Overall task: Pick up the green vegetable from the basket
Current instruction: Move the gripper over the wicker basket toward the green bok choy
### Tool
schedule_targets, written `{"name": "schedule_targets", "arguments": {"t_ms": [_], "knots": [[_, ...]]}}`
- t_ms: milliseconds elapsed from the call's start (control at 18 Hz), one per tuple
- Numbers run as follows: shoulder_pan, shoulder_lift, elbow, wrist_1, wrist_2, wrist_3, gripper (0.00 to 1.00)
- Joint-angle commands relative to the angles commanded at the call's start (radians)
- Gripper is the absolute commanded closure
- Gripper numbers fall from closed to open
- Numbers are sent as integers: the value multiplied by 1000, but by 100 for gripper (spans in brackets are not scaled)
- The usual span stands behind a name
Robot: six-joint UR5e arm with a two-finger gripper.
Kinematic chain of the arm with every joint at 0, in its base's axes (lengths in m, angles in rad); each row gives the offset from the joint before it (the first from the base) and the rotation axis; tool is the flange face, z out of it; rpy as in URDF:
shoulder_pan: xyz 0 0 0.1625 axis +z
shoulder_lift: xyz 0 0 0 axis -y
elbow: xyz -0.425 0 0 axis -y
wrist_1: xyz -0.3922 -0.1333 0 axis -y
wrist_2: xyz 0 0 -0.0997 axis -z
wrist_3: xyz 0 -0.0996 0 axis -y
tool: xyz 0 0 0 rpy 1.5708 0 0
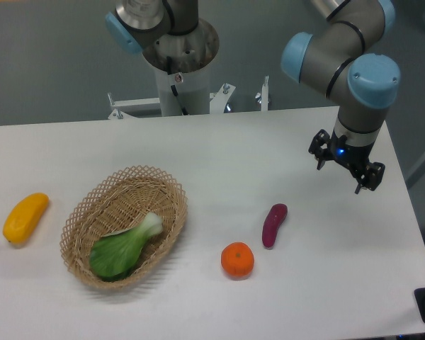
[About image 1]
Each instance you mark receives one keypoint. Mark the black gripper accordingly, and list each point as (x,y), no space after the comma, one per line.
(351,150)

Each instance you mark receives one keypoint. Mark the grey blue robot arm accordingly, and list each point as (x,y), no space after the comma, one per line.
(337,64)

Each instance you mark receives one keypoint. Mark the woven wicker basket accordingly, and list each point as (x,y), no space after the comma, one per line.
(117,203)

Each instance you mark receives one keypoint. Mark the green bok choy vegetable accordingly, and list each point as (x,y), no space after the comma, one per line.
(114,256)

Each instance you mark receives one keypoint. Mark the purple sweet potato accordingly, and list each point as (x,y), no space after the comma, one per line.
(274,219)

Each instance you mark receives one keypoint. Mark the orange tangerine fruit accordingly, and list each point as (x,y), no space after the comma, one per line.
(237,260)

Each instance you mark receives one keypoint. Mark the yellow mango fruit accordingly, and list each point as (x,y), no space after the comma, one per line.
(24,218)

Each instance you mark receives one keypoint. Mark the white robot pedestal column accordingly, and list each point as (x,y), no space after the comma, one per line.
(181,65)

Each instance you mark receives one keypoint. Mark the white metal base frame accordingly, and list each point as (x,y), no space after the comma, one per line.
(219,103)

